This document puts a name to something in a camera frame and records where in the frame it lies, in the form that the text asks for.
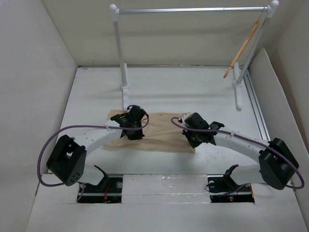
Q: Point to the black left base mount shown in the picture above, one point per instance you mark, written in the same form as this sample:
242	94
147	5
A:
108	186

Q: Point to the wooden clothes hanger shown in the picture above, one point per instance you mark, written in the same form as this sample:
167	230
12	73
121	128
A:
243	47

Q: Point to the aluminium rail right side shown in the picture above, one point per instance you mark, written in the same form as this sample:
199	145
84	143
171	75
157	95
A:
262	128

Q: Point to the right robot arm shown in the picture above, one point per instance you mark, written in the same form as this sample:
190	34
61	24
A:
274	165

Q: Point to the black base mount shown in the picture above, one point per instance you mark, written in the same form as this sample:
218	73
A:
108	186
223	189

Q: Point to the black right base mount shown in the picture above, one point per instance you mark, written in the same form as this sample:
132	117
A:
223	189

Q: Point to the beige trousers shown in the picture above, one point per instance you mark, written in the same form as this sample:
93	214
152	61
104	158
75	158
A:
160	134

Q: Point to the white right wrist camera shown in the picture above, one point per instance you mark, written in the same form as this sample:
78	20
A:
183	118

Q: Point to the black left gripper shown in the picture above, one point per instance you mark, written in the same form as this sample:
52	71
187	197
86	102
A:
136	137

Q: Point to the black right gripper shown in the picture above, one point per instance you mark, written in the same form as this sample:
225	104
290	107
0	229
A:
193	143

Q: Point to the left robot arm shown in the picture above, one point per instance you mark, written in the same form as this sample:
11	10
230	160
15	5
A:
68	158

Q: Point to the white clothes rack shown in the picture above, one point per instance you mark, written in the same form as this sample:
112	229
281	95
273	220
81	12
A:
238	73

